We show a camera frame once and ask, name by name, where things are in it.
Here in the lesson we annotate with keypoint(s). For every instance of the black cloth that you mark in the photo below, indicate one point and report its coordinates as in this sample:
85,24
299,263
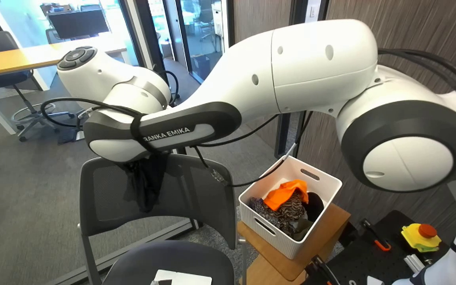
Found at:
314,208
147,178

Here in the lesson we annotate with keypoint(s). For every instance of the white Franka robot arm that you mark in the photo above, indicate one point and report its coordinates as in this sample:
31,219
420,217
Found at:
397,133

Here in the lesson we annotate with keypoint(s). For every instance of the orange cloth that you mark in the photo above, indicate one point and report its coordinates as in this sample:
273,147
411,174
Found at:
284,193

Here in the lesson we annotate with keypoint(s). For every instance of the white plastic storage box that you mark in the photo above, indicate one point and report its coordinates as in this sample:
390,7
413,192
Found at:
284,170

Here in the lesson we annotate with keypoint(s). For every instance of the dark patterned cloth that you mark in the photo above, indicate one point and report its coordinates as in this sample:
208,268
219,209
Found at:
292,217

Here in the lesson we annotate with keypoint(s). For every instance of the black cloth in box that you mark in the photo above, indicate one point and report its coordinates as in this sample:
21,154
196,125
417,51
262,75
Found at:
314,208

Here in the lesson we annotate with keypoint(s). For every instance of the grey mesh office chair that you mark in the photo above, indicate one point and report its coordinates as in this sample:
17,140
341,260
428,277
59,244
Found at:
192,189

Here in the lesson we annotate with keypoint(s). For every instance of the small wooden stool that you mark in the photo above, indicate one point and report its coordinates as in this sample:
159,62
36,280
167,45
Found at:
275,268

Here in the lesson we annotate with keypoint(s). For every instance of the white paper sheet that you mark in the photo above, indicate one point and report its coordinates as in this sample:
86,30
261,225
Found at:
173,277

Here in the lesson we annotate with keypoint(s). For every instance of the black computer monitor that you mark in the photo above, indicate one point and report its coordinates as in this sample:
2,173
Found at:
78,24

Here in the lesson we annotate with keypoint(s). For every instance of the yellow emergency stop button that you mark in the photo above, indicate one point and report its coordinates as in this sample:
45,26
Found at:
422,238

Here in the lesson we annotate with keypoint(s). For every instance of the wooden top white desk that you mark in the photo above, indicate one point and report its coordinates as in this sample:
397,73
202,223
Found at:
47,56

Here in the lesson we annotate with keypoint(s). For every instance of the blue office chair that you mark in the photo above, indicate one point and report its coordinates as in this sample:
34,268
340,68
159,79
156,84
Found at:
29,116

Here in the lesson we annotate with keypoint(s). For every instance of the orange handled clamp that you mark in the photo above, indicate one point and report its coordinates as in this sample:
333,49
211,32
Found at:
379,241

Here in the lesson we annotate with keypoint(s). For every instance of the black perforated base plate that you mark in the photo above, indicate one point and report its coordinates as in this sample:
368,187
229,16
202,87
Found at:
362,258

